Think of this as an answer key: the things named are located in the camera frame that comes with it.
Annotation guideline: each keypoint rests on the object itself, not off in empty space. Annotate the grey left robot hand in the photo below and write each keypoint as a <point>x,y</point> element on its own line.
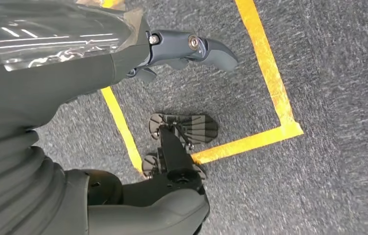
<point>57,84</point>

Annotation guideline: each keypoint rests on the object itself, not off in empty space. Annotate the yellow floor tape square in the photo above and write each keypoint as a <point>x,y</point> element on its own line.
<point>268,65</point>

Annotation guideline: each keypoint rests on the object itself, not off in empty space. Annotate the robot left leg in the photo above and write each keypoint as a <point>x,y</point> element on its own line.
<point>158,214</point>

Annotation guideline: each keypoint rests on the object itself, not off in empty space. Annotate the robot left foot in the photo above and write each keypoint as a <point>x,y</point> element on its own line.
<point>200,129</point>

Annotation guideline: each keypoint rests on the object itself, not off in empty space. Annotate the clear plastic film wrap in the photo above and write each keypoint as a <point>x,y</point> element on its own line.
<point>57,39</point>

